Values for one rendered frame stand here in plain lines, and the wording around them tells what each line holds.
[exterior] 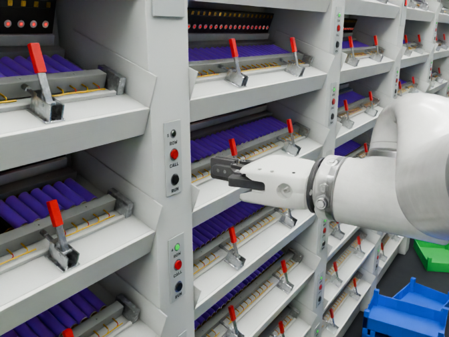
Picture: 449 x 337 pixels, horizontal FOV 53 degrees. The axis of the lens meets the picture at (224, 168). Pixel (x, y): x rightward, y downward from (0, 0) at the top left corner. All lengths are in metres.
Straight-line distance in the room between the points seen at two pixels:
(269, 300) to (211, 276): 0.33
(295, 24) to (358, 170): 0.82
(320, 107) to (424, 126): 0.87
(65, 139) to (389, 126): 0.39
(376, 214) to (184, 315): 0.46
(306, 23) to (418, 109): 0.87
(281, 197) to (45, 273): 0.32
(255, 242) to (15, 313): 0.65
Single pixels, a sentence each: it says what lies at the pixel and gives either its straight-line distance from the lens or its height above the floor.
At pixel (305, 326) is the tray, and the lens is 1.56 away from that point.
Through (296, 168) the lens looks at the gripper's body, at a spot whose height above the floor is 1.09.
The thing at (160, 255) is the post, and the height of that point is 0.90.
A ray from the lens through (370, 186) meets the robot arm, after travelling 0.55.
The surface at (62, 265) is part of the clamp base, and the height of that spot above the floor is 0.96.
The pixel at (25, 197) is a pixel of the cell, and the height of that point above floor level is 1.02.
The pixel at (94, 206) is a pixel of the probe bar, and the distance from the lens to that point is 0.73.
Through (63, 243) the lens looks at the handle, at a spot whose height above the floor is 0.99.
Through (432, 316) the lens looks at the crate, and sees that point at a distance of 2.21.
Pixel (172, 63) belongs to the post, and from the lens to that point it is 0.72.
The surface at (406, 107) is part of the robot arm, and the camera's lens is 0.49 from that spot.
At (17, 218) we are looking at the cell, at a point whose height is 1.01.
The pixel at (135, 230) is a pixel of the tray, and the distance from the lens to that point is 0.74.
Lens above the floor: 1.26
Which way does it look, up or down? 17 degrees down
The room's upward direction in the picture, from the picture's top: straight up
